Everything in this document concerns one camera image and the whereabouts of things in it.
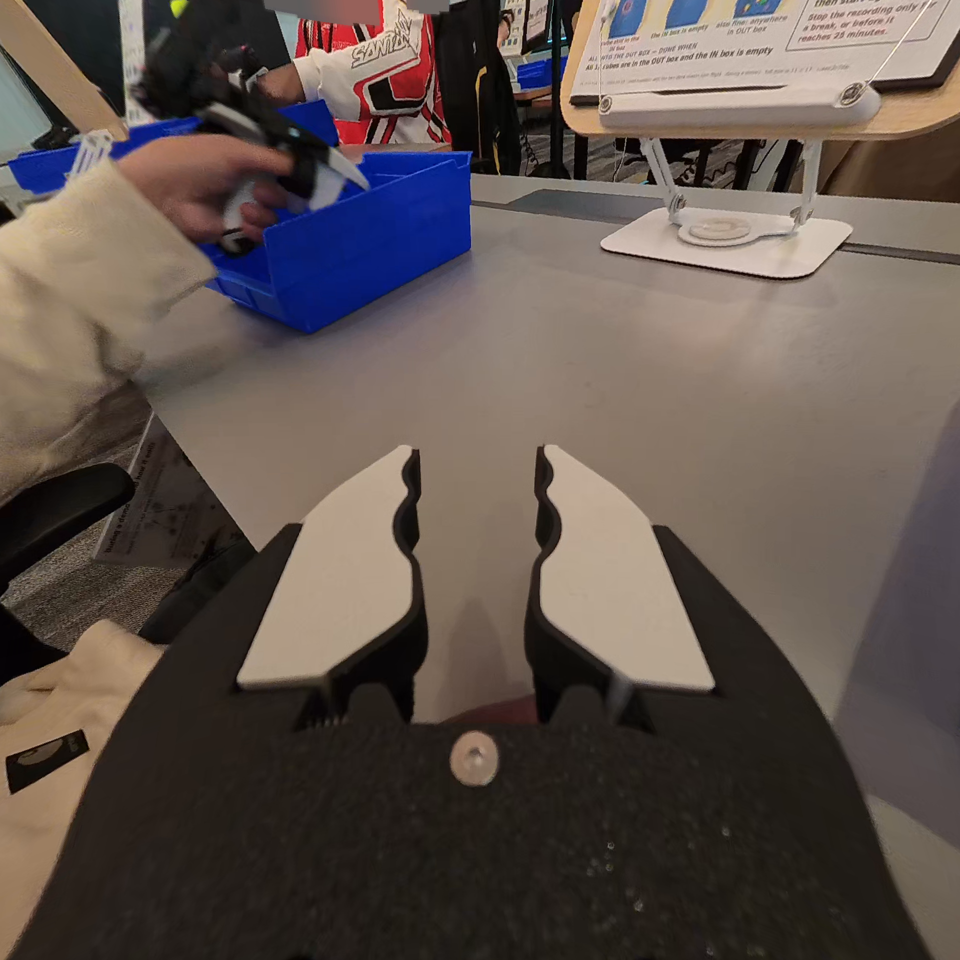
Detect person's left forearm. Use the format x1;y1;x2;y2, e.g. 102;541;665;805
0;157;249;504

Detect wooden board stand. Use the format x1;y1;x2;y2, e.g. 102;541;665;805
0;0;130;141

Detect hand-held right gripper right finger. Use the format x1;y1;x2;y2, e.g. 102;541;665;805
525;444;716;699

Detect black mesh office chair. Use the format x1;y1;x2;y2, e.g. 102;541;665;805
0;461;138;685

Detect white and wooden book stand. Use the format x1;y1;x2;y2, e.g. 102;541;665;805
558;0;960;281

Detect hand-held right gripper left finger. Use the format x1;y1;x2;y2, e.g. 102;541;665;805
236;445;429;693

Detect person's left hand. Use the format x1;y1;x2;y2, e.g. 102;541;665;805
116;135;303;249

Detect newspaper sheet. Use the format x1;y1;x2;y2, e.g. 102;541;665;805
93;414;254;565

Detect black garment with yellow trim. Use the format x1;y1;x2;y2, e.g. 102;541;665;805
435;0;524;179

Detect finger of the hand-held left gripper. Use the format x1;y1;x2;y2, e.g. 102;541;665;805
309;144;373;213

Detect person's black pants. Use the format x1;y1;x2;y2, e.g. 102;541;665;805
138;536;260;646

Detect white wire holder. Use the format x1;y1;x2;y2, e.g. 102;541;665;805
63;131;115;186

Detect printed instruction sheet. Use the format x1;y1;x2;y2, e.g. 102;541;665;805
570;0;955;108

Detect white printed paper strip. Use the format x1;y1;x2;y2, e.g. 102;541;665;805
118;0;148;129

